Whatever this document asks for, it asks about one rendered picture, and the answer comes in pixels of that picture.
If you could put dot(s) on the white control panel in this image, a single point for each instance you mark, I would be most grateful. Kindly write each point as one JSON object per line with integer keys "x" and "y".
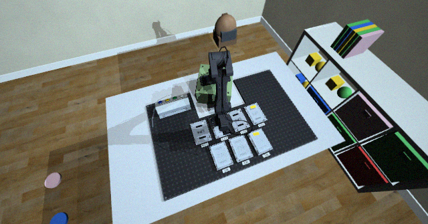
{"x": 172, "y": 106}

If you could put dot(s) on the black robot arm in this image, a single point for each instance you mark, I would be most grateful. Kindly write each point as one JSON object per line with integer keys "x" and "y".
{"x": 217, "y": 61}

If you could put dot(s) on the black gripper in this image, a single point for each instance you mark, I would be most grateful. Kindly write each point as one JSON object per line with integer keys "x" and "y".
{"x": 212, "y": 121}

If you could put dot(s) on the white lid park plate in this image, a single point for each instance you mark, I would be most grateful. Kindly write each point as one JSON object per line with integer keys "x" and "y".
{"x": 238, "y": 115}

